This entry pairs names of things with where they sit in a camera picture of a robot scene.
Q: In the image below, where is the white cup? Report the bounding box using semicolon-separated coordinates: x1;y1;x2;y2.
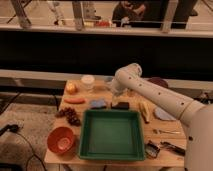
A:
81;75;95;91

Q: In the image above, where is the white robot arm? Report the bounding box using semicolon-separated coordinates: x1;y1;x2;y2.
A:
110;63;213;171

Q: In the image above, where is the light blue cloth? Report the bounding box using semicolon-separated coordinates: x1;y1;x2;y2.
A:
154;107;175;121

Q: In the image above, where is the purple plate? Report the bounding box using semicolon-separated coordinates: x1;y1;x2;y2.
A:
148;77;168;88

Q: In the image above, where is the metal fork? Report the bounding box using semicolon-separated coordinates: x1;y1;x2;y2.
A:
153;129;180;134

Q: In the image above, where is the yellow apple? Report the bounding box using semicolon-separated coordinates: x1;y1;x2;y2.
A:
65;83;77;94

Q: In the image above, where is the orange bowl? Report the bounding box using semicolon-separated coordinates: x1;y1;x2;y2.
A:
47;127;75;155

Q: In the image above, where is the bunch of dark grapes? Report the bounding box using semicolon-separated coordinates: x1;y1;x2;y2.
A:
55;107;81;126

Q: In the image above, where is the small metal cookie cutter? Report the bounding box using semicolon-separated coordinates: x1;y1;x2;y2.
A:
145;141;160;158

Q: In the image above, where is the green plastic tray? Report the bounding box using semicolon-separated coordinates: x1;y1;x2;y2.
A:
78;110;145;161

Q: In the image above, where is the black sponge block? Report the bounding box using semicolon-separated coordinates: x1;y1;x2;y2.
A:
111;102;129;110

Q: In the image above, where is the seated person in background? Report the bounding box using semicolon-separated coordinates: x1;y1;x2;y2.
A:
112;0;148;27

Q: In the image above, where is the yellow banana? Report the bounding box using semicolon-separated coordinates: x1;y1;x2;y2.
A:
139;101;150;123

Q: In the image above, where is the orange carrot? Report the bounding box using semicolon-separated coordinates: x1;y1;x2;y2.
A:
64;98;85;104

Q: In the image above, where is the small metal cup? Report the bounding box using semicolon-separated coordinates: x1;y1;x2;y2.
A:
127;89;135;97

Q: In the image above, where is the blue plastic cup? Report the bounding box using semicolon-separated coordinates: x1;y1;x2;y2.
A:
104;77;113;90

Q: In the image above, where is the blue sponge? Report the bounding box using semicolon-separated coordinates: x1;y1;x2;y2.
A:
89;99;107;109

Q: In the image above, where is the black cable on floor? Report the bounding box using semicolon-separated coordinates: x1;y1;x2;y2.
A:
0;123;48;171

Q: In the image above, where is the black handled peeler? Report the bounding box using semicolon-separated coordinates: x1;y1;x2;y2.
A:
160;141;185;156

